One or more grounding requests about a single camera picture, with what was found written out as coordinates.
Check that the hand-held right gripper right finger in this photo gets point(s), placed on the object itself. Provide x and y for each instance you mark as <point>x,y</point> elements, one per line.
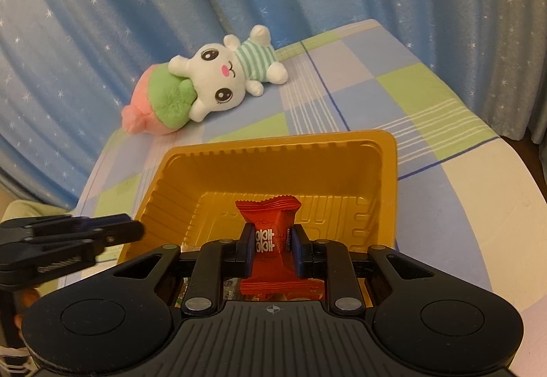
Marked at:
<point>298,253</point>

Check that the checked tablecloth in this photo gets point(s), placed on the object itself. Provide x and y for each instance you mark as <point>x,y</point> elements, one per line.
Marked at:
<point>427,189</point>

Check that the rabbit and carrot plush toy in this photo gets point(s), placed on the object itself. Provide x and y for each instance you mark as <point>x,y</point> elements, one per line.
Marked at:
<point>213,77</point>

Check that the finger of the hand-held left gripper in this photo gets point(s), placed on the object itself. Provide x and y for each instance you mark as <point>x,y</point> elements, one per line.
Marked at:
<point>64,225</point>
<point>124,233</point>

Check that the golden plastic tray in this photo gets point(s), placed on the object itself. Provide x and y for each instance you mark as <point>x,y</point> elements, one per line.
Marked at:
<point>273,167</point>

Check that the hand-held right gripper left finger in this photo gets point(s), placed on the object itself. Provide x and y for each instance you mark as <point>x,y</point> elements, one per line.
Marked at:
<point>251,253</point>

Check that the red candy with white print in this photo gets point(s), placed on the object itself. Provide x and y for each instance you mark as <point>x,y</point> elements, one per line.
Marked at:
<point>273,223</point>

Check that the yellow-green cloth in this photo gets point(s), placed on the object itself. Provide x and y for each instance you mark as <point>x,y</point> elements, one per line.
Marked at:
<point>25,209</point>

